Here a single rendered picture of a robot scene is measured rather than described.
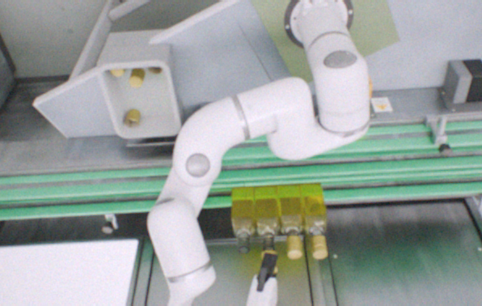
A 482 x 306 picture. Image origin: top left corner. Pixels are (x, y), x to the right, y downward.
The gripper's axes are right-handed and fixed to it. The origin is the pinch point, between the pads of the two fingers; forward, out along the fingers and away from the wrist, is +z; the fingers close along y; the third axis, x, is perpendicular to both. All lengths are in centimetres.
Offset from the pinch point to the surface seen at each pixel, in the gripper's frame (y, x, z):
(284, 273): -12.3, -1.9, 7.2
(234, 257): -12.6, 11.7, 9.6
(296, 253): 1.0, -5.4, 4.0
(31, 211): -4, 68, 7
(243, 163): 6.4, 12.2, 25.6
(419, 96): 16, -30, 49
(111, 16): 16, 76, 82
